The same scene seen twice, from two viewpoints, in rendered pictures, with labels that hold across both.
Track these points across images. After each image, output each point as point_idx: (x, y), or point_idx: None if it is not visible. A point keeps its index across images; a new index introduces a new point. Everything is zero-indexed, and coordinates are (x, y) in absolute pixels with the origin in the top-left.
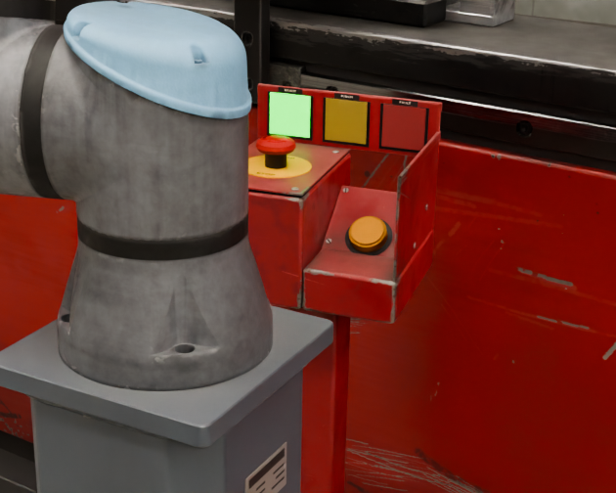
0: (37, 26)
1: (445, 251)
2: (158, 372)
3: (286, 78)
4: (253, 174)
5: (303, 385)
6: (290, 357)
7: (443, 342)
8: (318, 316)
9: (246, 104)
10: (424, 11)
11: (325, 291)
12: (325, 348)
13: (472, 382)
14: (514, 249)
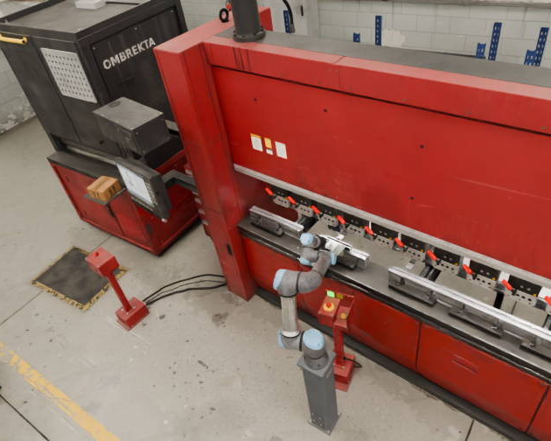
0: (299, 335)
1: (358, 304)
2: (316, 368)
3: (330, 275)
4: (325, 310)
5: (335, 331)
6: (331, 362)
7: (359, 314)
8: None
9: (324, 343)
10: (352, 269)
11: (337, 326)
12: (335, 357)
13: (364, 320)
14: (368, 307)
